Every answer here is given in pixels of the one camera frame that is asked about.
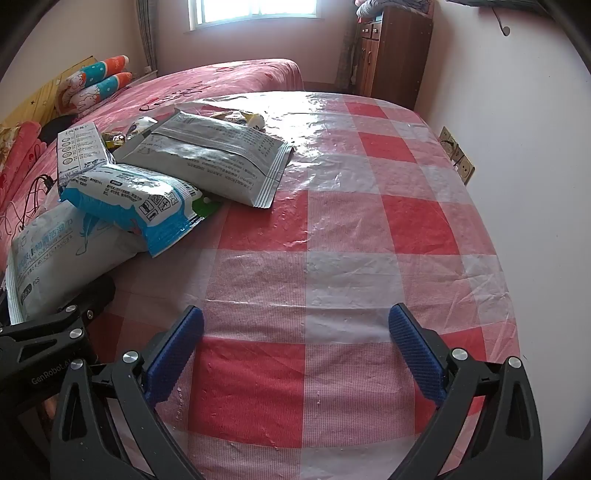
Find tangle of thin cables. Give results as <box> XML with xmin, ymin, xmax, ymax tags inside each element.
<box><xmin>0</xmin><ymin>173</ymin><xmax>61</xmax><ymax>234</ymax></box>

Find cartoon pillow with orange end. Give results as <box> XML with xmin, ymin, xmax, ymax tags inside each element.
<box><xmin>60</xmin><ymin>55</ymin><xmax>130</xmax><ymax>99</ymax></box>
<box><xmin>69</xmin><ymin>73</ymin><xmax>134</xmax><ymax>118</ymax></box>

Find red white checkered plastic tablecloth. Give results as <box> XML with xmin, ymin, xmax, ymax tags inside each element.
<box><xmin>92</xmin><ymin>91</ymin><xmax>522</xmax><ymax>480</ymax></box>

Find small white printed packet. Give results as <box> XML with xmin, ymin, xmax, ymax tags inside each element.
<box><xmin>56</xmin><ymin>122</ymin><xmax>116</xmax><ymax>188</ymax></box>

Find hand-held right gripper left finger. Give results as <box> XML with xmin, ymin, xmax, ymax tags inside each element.
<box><xmin>50</xmin><ymin>305</ymin><xmax>206</xmax><ymax>480</ymax></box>

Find folded pink blanket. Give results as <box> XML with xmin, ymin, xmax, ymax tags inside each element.
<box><xmin>0</xmin><ymin>121</ymin><xmax>47</xmax><ymax>199</ymax></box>

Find small white pouch wrapper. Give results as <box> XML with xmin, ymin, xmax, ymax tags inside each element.
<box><xmin>127</xmin><ymin>116</ymin><xmax>158</xmax><ymax>139</ymax></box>

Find window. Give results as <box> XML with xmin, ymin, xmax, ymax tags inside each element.
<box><xmin>187</xmin><ymin>0</ymin><xmax>319</xmax><ymax>32</ymax></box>

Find yellow white crumpled wrappers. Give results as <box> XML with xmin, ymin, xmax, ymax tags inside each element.
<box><xmin>212</xmin><ymin>110</ymin><xmax>266</xmax><ymax>132</ymax></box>

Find brown wooden cabinet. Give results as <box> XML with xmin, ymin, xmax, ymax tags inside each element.
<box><xmin>355</xmin><ymin>4</ymin><xmax>435</xmax><ymax>112</ymax></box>

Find small green wrapper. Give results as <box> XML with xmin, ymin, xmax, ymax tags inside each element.
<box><xmin>191</xmin><ymin>196</ymin><xmax>219</xmax><ymax>217</ymax></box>

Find yellow star-print headboard cover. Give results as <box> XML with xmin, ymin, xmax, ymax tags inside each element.
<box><xmin>0</xmin><ymin>56</ymin><xmax>98</xmax><ymax>127</ymax></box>

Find black cloth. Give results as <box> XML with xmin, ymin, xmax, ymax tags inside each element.
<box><xmin>39</xmin><ymin>115</ymin><xmax>77</xmax><ymax>141</ymax></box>

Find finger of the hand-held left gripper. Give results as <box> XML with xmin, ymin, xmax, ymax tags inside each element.
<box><xmin>54</xmin><ymin>276</ymin><xmax>117</xmax><ymax>324</ymax></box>
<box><xmin>0</xmin><ymin>313</ymin><xmax>90</xmax><ymax>366</ymax></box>

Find bundle of clothes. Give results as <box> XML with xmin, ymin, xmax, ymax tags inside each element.
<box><xmin>355</xmin><ymin>0</ymin><xmax>435</xmax><ymax>19</ymax></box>

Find beige wall socket panel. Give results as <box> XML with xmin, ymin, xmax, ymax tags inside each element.
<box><xmin>438</xmin><ymin>126</ymin><xmax>476</xmax><ymax>185</ymax></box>

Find large white wipes pack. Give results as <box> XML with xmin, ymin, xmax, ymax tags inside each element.
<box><xmin>6</xmin><ymin>200</ymin><xmax>148</xmax><ymax>324</ymax></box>

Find bed with pink bedspread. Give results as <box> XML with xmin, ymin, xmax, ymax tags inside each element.
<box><xmin>0</xmin><ymin>58</ymin><xmax>305</xmax><ymax>241</ymax></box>

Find grey curtain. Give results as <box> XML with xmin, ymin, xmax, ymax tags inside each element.
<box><xmin>137</xmin><ymin>0</ymin><xmax>160</xmax><ymax>75</ymax></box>

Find white light-blue printed packet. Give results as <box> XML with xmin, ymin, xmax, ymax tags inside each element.
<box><xmin>60</xmin><ymin>164</ymin><xmax>206</xmax><ymax>258</ymax></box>

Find hanging grey cloth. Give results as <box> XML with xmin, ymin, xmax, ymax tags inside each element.
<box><xmin>335</xmin><ymin>41</ymin><xmax>362</xmax><ymax>93</ymax></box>

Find large grey foil packet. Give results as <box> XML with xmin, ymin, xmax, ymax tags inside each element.
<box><xmin>114</xmin><ymin>107</ymin><xmax>295</xmax><ymax>210</ymax></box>

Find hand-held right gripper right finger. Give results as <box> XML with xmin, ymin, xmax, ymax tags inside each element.
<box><xmin>388</xmin><ymin>303</ymin><xmax>543</xmax><ymax>480</ymax></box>

